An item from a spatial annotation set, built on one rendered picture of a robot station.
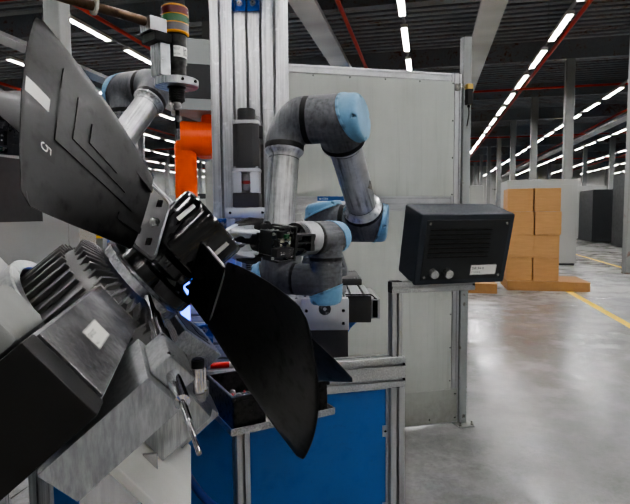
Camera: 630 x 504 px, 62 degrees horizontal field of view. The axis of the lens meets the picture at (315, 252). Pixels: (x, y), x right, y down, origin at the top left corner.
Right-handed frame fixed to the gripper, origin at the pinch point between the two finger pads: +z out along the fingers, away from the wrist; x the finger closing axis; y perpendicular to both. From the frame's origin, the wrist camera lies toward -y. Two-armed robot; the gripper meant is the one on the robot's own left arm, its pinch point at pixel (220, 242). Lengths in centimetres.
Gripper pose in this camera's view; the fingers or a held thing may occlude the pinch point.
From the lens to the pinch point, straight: 100.7
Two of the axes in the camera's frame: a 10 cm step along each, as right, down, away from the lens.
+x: -0.7, 9.9, 1.4
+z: -6.4, 0.7, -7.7
